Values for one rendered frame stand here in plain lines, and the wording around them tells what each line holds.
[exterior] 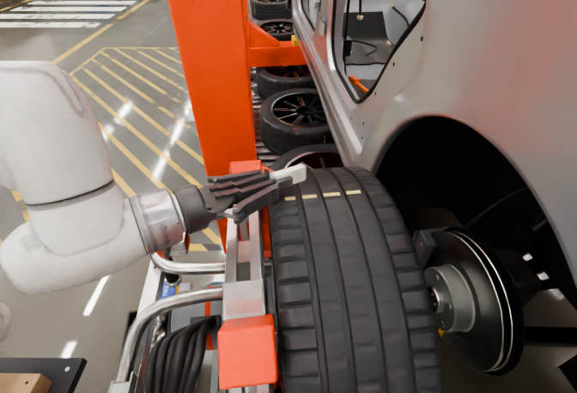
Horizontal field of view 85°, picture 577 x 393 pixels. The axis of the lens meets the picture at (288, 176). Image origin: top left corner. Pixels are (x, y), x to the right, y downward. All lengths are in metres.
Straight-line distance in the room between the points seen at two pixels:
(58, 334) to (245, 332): 1.65
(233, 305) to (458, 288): 0.53
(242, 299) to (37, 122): 0.36
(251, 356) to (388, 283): 0.22
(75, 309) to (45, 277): 1.60
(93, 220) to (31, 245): 0.07
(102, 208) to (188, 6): 0.50
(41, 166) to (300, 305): 0.37
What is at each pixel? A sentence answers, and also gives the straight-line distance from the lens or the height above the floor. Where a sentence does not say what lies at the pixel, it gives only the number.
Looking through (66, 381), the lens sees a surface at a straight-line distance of 1.56.
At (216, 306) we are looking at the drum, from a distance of 0.77.
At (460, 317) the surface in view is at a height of 0.89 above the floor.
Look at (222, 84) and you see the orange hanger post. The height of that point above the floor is 1.24.
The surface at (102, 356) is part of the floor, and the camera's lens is 1.89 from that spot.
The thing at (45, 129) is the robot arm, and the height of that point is 1.40.
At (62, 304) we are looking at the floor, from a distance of 2.14.
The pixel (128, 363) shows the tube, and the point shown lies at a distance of 0.66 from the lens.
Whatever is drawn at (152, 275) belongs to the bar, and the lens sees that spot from 0.77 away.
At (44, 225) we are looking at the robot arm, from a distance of 0.48.
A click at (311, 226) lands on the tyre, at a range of 0.54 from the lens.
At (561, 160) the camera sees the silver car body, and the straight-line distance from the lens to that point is 0.48.
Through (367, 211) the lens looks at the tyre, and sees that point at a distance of 0.57.
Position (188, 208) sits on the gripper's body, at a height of 1.25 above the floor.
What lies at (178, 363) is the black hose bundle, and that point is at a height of 1.04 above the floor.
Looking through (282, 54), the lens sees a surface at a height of 0.62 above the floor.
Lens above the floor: 1.59
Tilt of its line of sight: 41 degrees down
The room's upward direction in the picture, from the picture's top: straight up
